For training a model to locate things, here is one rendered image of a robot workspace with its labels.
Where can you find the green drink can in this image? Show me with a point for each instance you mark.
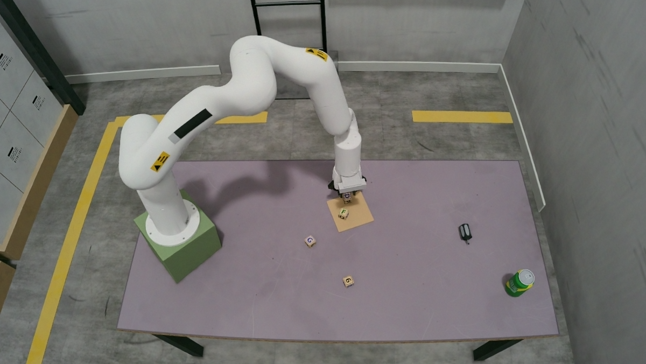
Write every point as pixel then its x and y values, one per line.
pixel 520 282

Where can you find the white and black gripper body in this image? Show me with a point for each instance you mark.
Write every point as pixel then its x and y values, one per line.
pixel 337 177

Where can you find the tan square mat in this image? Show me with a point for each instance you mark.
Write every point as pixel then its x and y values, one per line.
pixel 359 213

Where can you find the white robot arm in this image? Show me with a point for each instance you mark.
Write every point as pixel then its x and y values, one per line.
pixel 149 149

